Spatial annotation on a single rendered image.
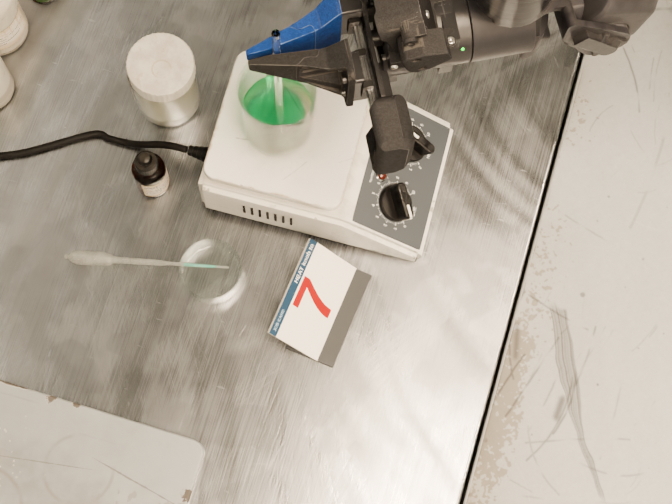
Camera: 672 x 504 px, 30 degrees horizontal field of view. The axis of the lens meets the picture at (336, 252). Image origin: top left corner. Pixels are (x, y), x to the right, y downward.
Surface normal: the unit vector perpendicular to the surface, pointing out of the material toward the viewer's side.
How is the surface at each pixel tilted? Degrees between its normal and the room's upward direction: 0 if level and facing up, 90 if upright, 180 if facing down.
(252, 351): 0
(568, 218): 0
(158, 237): 0
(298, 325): 40
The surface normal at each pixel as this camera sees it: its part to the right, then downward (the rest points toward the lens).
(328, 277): 0.61, 0.05
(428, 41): 0.18, -0.23
